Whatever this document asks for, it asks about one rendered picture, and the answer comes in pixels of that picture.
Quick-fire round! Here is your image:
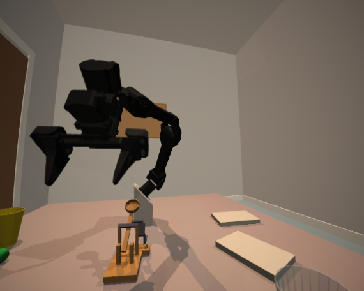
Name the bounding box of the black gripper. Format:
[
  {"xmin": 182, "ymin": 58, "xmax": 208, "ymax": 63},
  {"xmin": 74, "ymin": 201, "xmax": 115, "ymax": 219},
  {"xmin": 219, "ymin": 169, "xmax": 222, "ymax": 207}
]
[{"xmin": 30, "ymin": 114, "xmax": 149, "ymax": 186}]

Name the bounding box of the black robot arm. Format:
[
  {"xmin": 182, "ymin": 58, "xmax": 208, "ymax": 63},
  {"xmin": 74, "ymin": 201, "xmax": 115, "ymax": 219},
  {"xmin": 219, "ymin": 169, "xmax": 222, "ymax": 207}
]
[{"xmin": 64, "ymin": 59, "xmax": 181, "ymax": 198}]

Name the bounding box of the olive-yellow waste bin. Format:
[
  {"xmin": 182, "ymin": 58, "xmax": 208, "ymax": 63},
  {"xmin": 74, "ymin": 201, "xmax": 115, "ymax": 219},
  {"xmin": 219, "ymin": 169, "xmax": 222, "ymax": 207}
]
[{"xmin": 0, "ymin": 207, "xmax": 25, "ymax": 249}]

